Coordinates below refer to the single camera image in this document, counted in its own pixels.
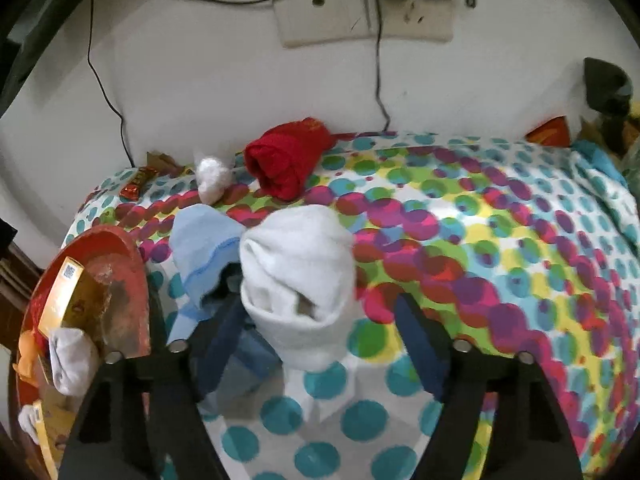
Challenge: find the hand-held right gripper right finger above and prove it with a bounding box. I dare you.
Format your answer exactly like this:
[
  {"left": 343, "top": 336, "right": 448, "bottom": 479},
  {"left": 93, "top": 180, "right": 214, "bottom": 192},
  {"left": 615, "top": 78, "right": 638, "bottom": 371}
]
[{"left": 394, "top": 290, "right": 583, "bottom": 480}]

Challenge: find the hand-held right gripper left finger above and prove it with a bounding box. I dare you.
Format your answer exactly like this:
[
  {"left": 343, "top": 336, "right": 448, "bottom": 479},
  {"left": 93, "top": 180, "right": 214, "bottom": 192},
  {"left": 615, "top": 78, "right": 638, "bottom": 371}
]
[{"left": 60, "top": 264, "right": 248, "bottom": 480}]

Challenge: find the light blue sock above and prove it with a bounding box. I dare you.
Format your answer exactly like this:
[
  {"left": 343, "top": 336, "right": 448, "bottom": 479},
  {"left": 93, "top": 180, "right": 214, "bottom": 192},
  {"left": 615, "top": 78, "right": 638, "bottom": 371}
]
[{"left": 167, "top": 205, "right": 283, "bottom": 403}]

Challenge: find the large white sock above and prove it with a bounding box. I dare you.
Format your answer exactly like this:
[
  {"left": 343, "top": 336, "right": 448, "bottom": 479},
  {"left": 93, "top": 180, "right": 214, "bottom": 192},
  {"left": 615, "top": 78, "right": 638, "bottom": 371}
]
[{"left": 239, "top": 204, "right": 357, "bottom": 372}]

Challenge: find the round red tray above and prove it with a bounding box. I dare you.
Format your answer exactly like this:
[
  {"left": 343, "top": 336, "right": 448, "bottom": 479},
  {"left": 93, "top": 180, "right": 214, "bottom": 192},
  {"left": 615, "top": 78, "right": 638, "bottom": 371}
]
[{"left": 15, "top": 225, "right": 152, "bottom": 480}]

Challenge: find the grey-white sock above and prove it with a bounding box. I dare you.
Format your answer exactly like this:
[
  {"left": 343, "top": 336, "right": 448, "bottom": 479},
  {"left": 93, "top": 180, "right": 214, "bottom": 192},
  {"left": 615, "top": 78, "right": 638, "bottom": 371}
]
[{"left": 48, "top": 327, "right": 101, "bottom": 397}]

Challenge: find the yellow box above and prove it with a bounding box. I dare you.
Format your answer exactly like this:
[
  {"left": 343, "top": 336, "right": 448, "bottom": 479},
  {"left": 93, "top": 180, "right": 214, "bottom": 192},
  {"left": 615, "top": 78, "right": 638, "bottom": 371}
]
[{"left": 37, "top": 257, "right": 113, "bottom": 341}]

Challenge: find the polka dot tablecloth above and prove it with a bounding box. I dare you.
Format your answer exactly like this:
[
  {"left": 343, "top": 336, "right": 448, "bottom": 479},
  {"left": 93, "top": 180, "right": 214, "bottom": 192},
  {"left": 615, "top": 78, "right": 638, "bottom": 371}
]
[{"left": 60, "top": 130, "right": 640, "bottom": 480}]

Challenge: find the small white sock ball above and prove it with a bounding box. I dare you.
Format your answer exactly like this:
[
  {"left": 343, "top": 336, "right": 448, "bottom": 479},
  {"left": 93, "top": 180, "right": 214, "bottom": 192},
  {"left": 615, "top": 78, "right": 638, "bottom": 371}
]
[{"left": 194, "top": 152, "right": 233, "bottom": 206}]

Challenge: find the red candy wrapper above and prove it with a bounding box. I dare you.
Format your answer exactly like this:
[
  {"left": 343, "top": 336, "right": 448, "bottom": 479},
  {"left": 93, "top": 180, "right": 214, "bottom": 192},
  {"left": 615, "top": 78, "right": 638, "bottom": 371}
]
[{"left": 120, "top": 166, "right": 158, "bottom": 202}]

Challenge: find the yellow printed packet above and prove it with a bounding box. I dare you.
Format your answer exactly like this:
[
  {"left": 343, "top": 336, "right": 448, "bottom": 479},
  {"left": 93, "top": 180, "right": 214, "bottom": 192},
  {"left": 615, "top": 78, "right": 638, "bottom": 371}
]
[{"left": 37, "top": 402, "right": 66, "bottom": 480}]

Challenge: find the brown snack wrapper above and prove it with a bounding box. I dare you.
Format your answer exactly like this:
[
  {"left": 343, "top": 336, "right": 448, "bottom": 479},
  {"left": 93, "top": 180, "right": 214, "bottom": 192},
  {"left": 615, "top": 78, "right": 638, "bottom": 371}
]
[{"left": 146, "top": 151, "right": 193, "bottom": 178}]

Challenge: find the rolled red sock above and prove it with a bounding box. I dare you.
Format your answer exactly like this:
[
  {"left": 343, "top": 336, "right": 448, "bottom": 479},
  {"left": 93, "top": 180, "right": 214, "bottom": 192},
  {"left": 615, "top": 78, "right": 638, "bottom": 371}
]
[{"left": 243, "top": 117, "right": 335, "bottom": 202}]

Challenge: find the red orange packet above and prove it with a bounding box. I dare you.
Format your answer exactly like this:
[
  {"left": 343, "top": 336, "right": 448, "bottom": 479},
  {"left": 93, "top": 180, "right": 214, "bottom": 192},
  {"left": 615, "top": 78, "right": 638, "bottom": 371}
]
[{"left": 525, "top": 116, "right": 572, "bottom": 148}]

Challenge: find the blue cloth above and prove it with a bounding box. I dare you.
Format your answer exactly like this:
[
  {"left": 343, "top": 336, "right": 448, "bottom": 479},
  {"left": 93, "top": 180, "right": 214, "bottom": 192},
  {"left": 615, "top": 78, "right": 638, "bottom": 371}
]
[{"left": 570, "top": 139, "right": 628, "bottom": 188}]

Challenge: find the black object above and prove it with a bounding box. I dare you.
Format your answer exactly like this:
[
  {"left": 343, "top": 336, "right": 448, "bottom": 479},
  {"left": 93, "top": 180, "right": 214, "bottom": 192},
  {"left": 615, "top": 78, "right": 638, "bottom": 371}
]
[{"left": 582, "top": 57, "right": 635, "bottom": 116}]

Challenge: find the black television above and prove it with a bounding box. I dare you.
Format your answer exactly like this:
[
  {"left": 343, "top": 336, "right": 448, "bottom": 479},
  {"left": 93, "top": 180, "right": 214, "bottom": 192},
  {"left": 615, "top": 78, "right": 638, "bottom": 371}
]
[{"left": 0, "top": 0, "right": 116, "bottom": 106}]

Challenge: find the thin black adapter cable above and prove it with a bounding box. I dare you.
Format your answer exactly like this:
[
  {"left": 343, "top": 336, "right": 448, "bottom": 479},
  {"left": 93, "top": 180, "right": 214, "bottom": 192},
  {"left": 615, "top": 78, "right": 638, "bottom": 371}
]
[{"left": 372, "top": 0, "right": 392, "bottom": 133}]

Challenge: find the black television cable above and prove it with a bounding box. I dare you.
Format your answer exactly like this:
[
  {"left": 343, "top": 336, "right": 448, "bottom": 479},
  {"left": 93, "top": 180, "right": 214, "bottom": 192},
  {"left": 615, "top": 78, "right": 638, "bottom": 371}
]
[{"left": 86, "top": 0, "right": 136, "bottom": 168}]

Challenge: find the white wall socket plate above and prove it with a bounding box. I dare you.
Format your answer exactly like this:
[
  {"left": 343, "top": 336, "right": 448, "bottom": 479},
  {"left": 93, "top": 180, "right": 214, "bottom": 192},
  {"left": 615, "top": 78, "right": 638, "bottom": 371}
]
[{"left": 267, "top": 0, "right": 455, "bottom": 50}]

